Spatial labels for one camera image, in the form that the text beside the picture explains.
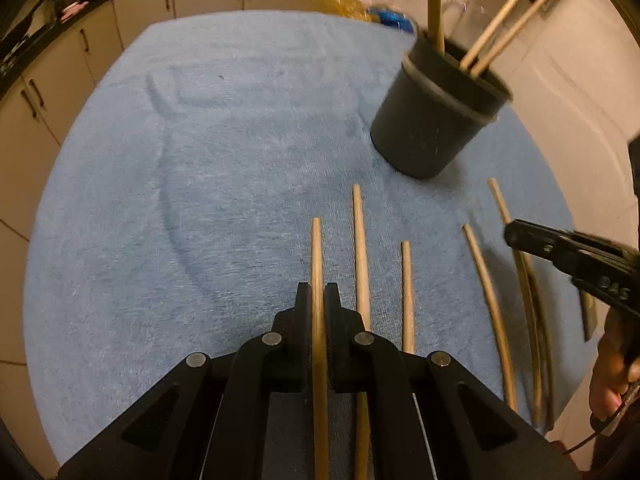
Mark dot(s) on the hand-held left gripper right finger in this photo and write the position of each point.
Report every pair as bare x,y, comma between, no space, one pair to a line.
336,320

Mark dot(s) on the wooden chopstick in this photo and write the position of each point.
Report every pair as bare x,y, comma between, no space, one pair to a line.
316,260
436,10
510,35
492,25

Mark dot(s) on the person's right hand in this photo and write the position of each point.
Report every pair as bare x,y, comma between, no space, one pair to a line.
612,370

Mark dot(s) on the white base cabinets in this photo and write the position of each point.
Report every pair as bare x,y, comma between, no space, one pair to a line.
140,5

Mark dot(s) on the blue tablecloth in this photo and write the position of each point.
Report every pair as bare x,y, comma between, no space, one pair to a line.
200,185

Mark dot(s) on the yellow plastic bag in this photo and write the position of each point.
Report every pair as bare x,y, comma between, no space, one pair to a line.
345,4

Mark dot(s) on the pink cloth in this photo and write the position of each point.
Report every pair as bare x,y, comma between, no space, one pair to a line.
74,11

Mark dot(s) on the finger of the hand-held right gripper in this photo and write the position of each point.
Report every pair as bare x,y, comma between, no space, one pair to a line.
540,240
635,160

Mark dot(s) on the bunch of wooden chopsticks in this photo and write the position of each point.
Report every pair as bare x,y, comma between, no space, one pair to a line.
361,260

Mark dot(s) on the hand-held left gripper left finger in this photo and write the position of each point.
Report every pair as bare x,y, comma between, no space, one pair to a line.
302,320

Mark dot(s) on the blue plastic bag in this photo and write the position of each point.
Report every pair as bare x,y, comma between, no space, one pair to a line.
395,19

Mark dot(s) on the black kitchen countertop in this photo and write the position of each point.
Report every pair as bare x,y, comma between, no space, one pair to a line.
30,52

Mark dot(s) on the dark grey utensil holder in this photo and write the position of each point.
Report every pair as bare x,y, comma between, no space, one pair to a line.
425,130

